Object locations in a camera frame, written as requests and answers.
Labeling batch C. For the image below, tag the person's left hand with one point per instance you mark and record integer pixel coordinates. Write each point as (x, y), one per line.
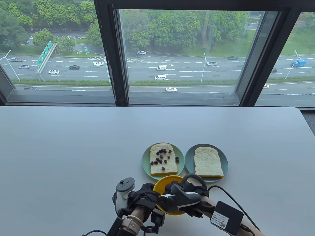
(145, 194)

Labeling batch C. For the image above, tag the person's right hand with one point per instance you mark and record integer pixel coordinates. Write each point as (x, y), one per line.
(169, 188)

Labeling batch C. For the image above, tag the yellow bowl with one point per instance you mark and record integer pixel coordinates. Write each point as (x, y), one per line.
(161, 184)

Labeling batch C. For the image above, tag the white toast slice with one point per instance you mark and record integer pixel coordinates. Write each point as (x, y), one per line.
(172, 169)
(209, 159)

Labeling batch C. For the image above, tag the person's left forearm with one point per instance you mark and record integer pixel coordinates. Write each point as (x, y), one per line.
(139, 211)

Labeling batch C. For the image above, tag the person's right forearm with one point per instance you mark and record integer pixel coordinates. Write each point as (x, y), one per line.
(209, 202)

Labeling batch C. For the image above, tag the green round plate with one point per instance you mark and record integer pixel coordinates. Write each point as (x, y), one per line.
(145, 162)

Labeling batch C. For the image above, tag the beige wrist watch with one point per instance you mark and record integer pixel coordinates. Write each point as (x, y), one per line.
(133, 223)

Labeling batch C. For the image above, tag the black box with white label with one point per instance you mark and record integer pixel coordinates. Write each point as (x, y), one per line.
(114, 228)
(230, 211)

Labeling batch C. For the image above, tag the blue round plate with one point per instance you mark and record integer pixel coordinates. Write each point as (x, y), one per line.
(225, 159)

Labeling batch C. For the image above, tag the small green road sign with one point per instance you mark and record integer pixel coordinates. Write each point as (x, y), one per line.
(86, 48)

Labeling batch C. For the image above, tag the green road sign gantry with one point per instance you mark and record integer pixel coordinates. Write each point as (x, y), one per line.
(44, 55)

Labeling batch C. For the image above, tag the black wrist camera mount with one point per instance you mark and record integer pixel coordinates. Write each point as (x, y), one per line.
(157, 218)

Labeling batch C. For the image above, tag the white street lamp post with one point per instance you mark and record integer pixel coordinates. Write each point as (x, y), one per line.
(203, 66)
(11, 66)
(292, 65)

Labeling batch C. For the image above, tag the dark window frame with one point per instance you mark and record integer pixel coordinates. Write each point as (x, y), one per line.
(108, 36)

